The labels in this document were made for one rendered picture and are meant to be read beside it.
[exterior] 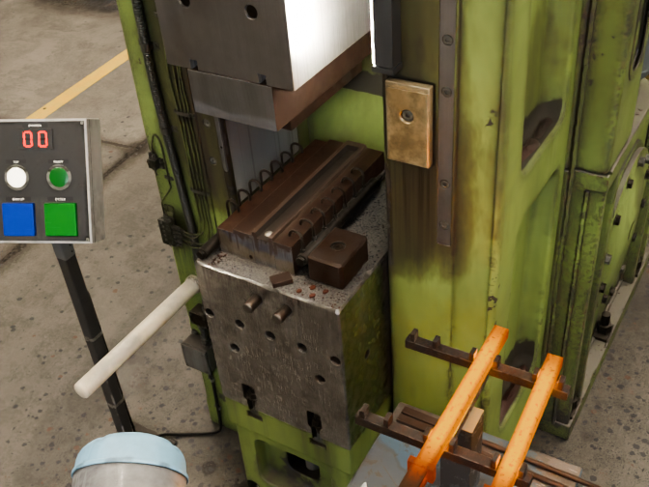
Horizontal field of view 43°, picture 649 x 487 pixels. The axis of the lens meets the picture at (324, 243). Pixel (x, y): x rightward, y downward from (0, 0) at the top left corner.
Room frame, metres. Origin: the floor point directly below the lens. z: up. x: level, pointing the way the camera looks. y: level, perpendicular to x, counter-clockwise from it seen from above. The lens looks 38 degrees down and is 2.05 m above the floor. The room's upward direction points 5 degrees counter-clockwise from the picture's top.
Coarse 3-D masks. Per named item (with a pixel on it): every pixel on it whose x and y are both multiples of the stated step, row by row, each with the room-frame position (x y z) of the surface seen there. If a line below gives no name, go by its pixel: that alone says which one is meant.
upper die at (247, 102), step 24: (360, 48) 1.66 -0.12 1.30; (192, 72) 1.49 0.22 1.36; (336, 72) 1.57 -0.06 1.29; (192, 96) 1.49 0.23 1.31; (216, 96) 1.46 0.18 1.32; (240, 96) 1.42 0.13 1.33; (264, 96) 1.39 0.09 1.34; (288, 96) 1.42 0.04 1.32; (312, 96) 1.49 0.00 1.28; (240, 120) 1.43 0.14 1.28; (264, 120) 1.40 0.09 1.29; (288, 120) 1.42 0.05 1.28
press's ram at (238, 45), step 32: (160, 0) 1.51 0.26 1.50; (192, 0) 1.47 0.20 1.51; (224, 0) 1.43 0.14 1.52; (256, 0) 1.39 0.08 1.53; (288, 0) 1.36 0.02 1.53; (320, 0) 1.44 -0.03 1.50; (352, 0) 1.54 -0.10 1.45; (192, 32) 1.48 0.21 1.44; (224, 32) 1.43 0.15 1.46; (256, 32) 1.39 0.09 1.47; (288, 32) 1.36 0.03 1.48; (320, 32) 1.44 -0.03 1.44; (352, 32) 1.53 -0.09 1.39; (192, 64) 1.49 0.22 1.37; (224, 64) 1.44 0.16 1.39; (256, 64) 1.40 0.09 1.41; (288, 64) 1.36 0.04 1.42; (320, 64) 1.43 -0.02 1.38
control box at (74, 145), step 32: (0, 128) 1.66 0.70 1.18; (32, 128) 1.65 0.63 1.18; (64, 128) 1.64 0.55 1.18; (96, 128) 1.68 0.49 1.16; (0, 160) 1.63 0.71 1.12; (32, 160) 1.62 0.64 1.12; (64, 160) 1.60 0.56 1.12; (96, 160) 1.63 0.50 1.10; (0, 192) 1.59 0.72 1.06; (32, 192) 1.58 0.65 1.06; (64, 192) 1.57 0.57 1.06; (96, 192) 1.59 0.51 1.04; (0, 224) 1.56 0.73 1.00; (96, 224) 1.55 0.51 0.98
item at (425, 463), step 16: (496, 336) 1.11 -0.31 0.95; (480, 352) 1.07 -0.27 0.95; (496, 352) 1.07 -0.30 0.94; (480, 368) 1.03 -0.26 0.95; (464, 384) 1.00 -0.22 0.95; (480, 384) 1.01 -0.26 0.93; (464, 400) 0.96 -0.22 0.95; (448, 416) 0.93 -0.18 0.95; (432, 432) 0.90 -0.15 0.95; (448, 432) 0.89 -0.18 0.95; (432, 448) 0.86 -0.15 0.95; (416, 464) 0.83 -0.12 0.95; (432, 464) 0.83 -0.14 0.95; (416, 480) 0.80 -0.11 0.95; (432, 480) 0.82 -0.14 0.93
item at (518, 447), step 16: (544, 368) 1.02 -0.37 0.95; (560, 368) 1.03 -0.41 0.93; (544, 384) 0.98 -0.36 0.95; (528, 400) 0.95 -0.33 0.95; (544, 400) 0.94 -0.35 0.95; (528, 416) 0.91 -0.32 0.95; (528, 432) 0.88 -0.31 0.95; (512, 448) 0.85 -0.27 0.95; (512, 464) 0.82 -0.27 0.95; (496, 480) 0.79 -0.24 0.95; (512, 480) 0.79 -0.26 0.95
